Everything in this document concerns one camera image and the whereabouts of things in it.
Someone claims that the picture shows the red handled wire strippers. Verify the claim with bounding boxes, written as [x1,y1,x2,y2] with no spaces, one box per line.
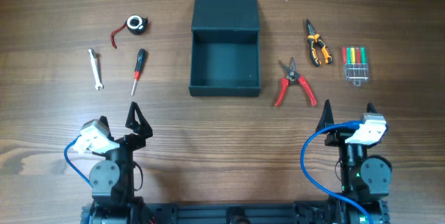
[275,57,317,107]

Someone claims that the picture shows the blue cable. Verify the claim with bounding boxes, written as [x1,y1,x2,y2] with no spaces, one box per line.
[300,120,375,224]
[63,136,93,187]

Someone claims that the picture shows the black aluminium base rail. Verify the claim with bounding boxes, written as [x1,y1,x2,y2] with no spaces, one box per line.
[80,201,389,224]

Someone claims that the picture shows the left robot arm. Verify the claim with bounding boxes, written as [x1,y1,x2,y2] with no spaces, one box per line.
[81,102,156,224]

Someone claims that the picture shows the dark green open box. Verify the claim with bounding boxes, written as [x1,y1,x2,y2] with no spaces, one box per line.
[188,0,261,97]

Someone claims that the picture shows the black red screwdriver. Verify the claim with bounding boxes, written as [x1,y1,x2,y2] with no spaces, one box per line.
[131,49,147,96]

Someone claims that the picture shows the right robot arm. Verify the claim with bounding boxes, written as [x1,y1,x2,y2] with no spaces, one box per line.
[311,103,392,223]

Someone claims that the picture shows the right blue cable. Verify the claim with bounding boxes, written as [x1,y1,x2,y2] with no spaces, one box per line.
[300,120,375,224]

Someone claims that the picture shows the orange black pliers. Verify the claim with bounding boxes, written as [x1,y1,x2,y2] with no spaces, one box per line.
[306,19,333,67]

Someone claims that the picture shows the left blue cable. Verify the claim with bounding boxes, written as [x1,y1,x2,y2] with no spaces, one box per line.
[63,136,93,187]

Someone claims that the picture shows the black white tape measure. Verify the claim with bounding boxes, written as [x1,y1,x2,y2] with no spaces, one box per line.
[111,15,149,49]

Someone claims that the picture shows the small silver wrench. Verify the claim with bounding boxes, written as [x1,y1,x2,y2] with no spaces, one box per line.
[88,48,104,90]

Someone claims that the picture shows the clear case coloured bits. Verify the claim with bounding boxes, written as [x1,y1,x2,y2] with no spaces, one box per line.
[341,46,369,87]

